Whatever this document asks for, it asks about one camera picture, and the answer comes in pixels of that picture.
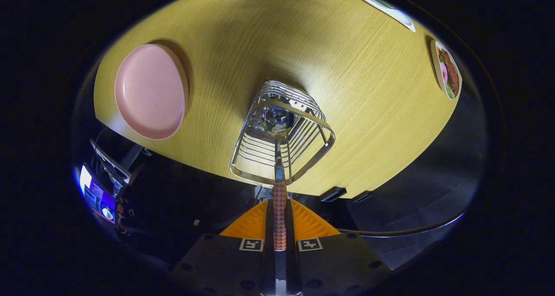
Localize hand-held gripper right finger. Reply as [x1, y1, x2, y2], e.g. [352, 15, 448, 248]
[286, 198, 393, 296]

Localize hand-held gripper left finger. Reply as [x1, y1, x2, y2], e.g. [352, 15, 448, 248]
[171, 199, 276, 296]

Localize spoon with checked handle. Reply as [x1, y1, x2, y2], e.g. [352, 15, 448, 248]
[262, 107, 295, 251]

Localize metal stand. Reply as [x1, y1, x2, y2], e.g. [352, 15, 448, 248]
[90, 138, 144, 184]

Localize lit screen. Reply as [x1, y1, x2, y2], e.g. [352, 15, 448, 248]
[79, 164, 118, 223]

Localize pink plate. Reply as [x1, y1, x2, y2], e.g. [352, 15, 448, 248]
[114, 43, 189, 140]

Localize plate of food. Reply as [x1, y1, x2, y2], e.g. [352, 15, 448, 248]
[430, 39, 463, 101]

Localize white coaster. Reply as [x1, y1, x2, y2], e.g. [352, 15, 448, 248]
[349, 0, 416, 33]

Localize white box with cables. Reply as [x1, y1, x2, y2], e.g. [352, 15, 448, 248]
[255, 185, 278, 201]

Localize dark cable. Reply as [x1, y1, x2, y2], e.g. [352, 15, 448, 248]
[338, 214, 464, 238]

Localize metal wire basket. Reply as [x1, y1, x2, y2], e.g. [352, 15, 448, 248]
[230, 80, 336, 186]

